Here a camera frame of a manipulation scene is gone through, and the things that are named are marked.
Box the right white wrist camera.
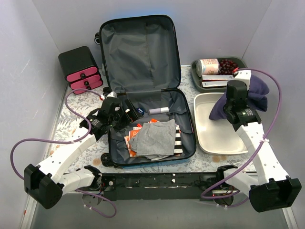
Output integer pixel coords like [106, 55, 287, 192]
[233, 69, 252, 90]

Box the white pink tissue roll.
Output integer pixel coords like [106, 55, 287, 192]
[196, 59, 220, 77]

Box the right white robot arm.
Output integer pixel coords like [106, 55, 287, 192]
[215, 80, 302, 212]

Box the blue fish-print kids suitcase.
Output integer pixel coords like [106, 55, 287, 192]
[99, 15, 196, 165]

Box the upper white toothpaste box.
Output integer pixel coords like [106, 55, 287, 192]
[201, 74, 234, 82]

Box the dark red grape bunch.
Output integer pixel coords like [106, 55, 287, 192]
[218, 59, 239, 75]

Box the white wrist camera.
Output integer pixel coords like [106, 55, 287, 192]
[233, 69, 252, 90]
[100, 91, 117, 100]

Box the navy round cosmetic jar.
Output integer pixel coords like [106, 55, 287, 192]
[137, 107, 145, 116]

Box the orange bunny towel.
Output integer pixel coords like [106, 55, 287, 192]
[128, 127, 141, 141]

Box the white floral cloth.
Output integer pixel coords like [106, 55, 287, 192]
[125, 120, 163, 160]

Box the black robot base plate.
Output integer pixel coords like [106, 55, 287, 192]
[73, 172, 245, 208]

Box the lower white toothpaste box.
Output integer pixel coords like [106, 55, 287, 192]
[202, 81, 228, 88]

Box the grey garment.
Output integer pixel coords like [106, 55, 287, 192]
[129, 119, 177, 161]

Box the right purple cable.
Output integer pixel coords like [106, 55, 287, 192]
[200, 68, 284, 208]

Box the white plastic basin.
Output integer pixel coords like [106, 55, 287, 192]
[193, 93, 248, 155]

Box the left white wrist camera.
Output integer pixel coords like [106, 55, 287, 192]
[100, 91, 117, 100]

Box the white toothpaste box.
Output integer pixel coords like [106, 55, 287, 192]
[202, 81, 228, 88]
[201, 74, 234, 82]

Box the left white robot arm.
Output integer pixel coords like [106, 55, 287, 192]
[24, 97, 142, 209]

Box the dark navy garment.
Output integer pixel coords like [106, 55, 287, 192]
[209, 75, 270, 121]

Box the floral patterned table mat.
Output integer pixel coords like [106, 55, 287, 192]
[45, 65, 265, 174]

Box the black pink mini drawer chest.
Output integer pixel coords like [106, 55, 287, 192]
[58, 46, 103, 94]

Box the dark green plastic tray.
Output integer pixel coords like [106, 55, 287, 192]
[191, 56, 247, 93]

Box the black white striped garment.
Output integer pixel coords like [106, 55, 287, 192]
[173, 125, 183, 155]

